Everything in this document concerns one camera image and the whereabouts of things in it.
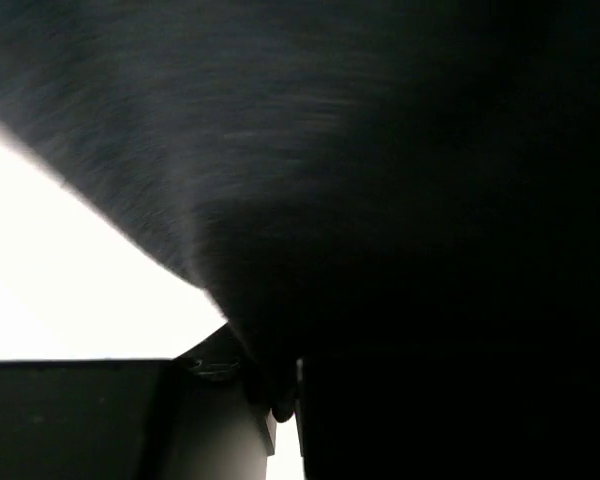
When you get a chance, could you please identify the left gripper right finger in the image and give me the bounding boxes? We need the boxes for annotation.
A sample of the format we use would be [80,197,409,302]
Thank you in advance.
[298,352,600,479]

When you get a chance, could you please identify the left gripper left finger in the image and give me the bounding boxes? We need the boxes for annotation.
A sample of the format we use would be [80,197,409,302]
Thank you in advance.
[0,328,276,480]

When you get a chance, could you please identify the black trousers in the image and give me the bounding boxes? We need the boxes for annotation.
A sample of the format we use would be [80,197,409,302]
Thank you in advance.
[0,1,600,421]

